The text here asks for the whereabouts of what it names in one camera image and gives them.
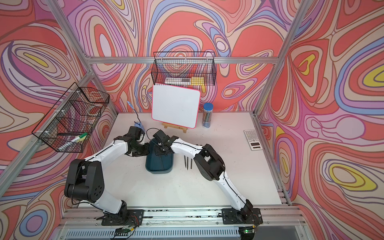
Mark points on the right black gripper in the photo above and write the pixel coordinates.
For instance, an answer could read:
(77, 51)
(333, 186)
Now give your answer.
(157, 152)

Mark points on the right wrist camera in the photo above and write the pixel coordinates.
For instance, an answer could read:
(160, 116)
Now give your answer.
(161, 137)

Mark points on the white board with pink frame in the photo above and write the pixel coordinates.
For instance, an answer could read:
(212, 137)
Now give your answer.
(176, 105)

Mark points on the green white marker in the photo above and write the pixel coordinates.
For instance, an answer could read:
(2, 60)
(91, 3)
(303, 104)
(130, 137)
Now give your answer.
(77, 139)

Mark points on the white marker in back basket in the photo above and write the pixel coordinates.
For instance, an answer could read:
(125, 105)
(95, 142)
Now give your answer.
(178, 81)

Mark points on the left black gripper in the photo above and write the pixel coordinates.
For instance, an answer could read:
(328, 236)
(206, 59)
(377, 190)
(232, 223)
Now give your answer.
(146, 151)

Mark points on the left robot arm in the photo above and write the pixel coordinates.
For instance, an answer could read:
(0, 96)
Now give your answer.
(85, 179)

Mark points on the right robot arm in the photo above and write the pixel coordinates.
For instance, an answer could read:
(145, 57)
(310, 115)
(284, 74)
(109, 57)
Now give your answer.
(211, 166)

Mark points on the wooden easel stand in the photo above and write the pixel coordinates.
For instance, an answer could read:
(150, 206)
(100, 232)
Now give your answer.
(167, 125)

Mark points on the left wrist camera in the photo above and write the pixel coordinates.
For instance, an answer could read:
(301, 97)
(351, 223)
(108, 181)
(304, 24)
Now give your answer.
(135, 133)

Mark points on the teal plastic storage box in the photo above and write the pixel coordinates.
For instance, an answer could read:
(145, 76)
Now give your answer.
(158, 164)

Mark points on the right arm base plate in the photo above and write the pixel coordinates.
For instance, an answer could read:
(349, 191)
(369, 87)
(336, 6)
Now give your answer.
(234, 217)

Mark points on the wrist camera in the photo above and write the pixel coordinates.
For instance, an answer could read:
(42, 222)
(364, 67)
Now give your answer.
(135, 133)
(161, 137)

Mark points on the left black wire basket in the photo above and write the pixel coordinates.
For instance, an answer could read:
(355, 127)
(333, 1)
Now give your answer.
(76, 112)

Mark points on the back black wire basket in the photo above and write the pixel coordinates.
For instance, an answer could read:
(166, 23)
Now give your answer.
(184, 64)

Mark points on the white calculator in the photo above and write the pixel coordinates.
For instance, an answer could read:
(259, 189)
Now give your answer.
(253, 140)

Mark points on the black wire basket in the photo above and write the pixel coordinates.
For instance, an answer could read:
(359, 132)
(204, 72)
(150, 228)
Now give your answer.
(184, 64)
(76, 112)

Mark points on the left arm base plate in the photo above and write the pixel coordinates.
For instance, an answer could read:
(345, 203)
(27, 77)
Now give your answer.
(127, 217)

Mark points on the pencil tube with blue lid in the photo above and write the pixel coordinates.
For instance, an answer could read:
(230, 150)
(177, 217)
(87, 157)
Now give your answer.
(207, 115)

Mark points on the yellow box in basket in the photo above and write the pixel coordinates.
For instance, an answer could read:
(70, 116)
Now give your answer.
(197, 81)

